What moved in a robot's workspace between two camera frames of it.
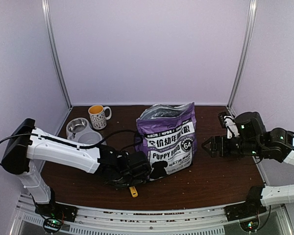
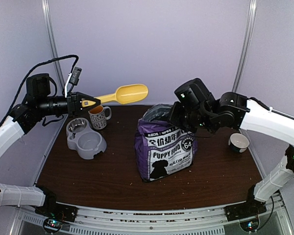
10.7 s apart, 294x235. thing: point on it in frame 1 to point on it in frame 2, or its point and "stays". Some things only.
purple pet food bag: [167, 134] stays
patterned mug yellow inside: [97, 113] stays
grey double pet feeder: [79, 129] stays
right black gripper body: [225, 150] to [183, 120]
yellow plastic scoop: [134, 192] to [126, 94]
